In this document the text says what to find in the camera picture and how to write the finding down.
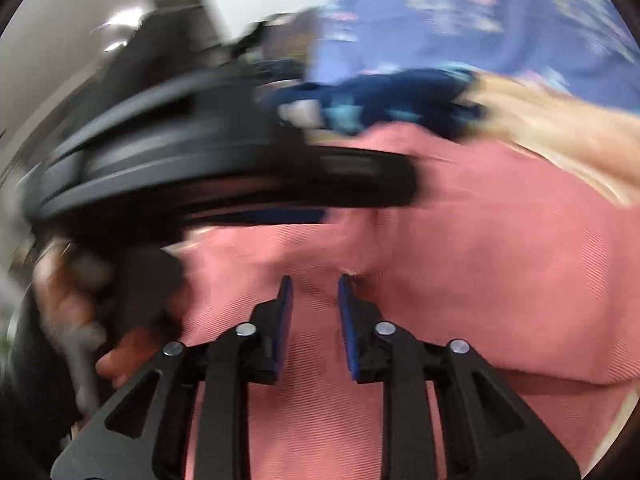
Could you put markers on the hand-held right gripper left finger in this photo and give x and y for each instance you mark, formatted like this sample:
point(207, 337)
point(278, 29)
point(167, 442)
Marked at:
point(285, 312)

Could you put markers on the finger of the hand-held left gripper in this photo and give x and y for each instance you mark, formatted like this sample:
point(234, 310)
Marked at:
point(270, 217)
point(370, 177)

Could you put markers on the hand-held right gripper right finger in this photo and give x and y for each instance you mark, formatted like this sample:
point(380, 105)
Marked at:
point(346, 320)

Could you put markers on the pink knit cloth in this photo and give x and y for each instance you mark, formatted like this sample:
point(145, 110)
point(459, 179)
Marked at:
point(500, 260)

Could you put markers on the person's left hand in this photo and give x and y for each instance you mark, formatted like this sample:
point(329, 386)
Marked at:
point(127, 360)

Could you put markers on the navy star fleece cloth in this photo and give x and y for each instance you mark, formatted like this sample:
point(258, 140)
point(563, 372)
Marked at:
point(400, 95)

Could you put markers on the blue printed bed sheet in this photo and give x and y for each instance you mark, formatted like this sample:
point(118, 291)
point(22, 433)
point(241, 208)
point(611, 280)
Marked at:
point(525, 50)

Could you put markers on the cream and red blanket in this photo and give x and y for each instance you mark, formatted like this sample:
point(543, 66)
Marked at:
point(575, 130)

